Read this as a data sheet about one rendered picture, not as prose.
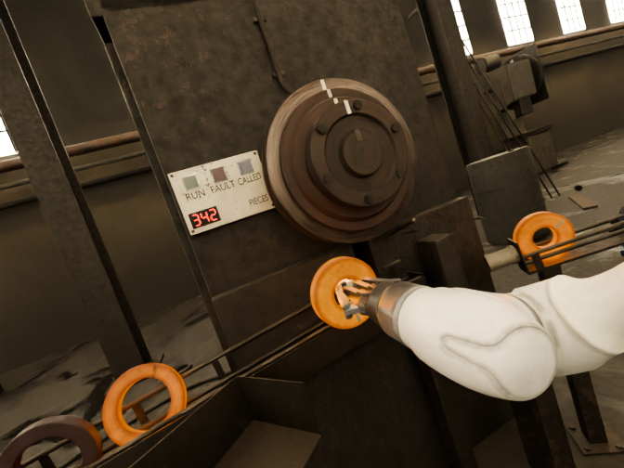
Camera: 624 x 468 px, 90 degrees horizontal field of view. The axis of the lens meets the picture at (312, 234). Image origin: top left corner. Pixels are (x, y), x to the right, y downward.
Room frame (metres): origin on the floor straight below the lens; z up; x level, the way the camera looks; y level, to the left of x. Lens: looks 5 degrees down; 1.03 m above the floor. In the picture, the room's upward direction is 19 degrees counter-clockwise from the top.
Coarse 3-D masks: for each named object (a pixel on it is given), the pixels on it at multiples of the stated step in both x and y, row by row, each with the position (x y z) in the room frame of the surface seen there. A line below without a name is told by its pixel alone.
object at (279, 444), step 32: (256, 384) 0.64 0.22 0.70; (288, 384) 0.58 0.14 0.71; (192, 416) 0.58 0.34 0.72; (224, 416) 0.63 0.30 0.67; (256, 416) 0.67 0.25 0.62; (288, 416) 0.60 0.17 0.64; (160, 448) 0.53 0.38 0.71; (192, 448) 0.57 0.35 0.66; (224, 448) 0.61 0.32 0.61; (256, 448) 0.59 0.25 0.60; (288, 448) 0.56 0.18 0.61
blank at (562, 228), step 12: (528, 216) 0.93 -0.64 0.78; (540, 216) 0.91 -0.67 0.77; (552, 216) 0.90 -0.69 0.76; (564, 216) 0.90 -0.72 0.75; (516, 228) 0.94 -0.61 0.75; (528, 228) 0.92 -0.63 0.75; (552, 228) 0.90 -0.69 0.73; (564, 228) 0.89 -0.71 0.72; (516, 240) 0.93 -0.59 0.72; (528, 240) 0.92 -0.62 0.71; (552, 240) 0.92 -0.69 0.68; (564, 240) 0.90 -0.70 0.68; (528, 252) 0.92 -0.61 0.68
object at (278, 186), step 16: (336, 80) 0.91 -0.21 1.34; (352, 80) 0.92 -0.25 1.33; (304, 96) 0.87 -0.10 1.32; (288, 112) 0.86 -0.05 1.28; (272, 128) 0.84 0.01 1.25; (272, 144) 0.83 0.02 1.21; (272, 160) 0.83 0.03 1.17; (416, 160) 0.96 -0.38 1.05; (272, 176) 0.82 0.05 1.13; (416, 176) 0.96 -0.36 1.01; (288, 192) 0.83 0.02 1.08; (288, 208) 0.83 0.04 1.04; (400, 208) 0.93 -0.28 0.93; (304, 224) 0.84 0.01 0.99; (320, 224) 0.85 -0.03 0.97; (384, 224) 0.91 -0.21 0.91; (336, 240) 0.86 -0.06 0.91; (352, 240) 0.87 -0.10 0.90
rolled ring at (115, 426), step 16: (144, 368) 0.75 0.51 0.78; (160, 368) 0.76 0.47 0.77; (112, 384) 0.73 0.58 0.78; (128, 384) 0.74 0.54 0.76; (176, 384) 0.75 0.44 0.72; (112, 400) 0.72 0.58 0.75; (176, 400) 0.73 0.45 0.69; (112, 416) 0.70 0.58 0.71; (112, 432) 0.69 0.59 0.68; (128, 432) 0.70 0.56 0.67; (144, 432) 0.70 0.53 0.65
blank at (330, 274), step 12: (324, 264) 0.66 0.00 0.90; (336, 264) 0.65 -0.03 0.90; (348, 264) 0.66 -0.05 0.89; (360, 264) 0.67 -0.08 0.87; (324, 276) 0.64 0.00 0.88; (336, 276) 0.65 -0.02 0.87; (348, 276) 0.65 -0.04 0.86; (360, 276) 0.66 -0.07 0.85; (372, 276) 0.67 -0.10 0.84; (312, 288) 0.64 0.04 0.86; (324, 288) 0.64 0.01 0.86; (312, 300) 0.64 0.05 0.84; (324, 300) 0.63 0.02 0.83; (324, 312) 0.63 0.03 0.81; (336, 312) 0.64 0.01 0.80; (336, 324) 0.64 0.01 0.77; (348, 324) 0.65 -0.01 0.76
